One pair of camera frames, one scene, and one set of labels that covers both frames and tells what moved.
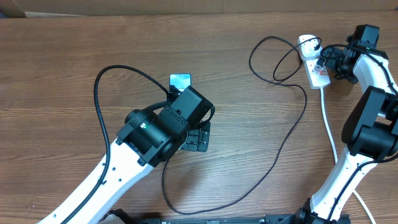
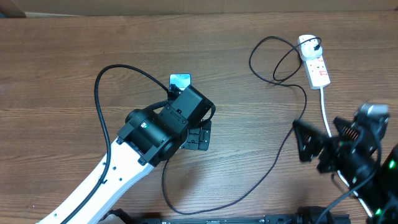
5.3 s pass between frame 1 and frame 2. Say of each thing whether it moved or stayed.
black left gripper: stayed
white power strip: stayed
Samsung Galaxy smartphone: stayed
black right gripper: moved
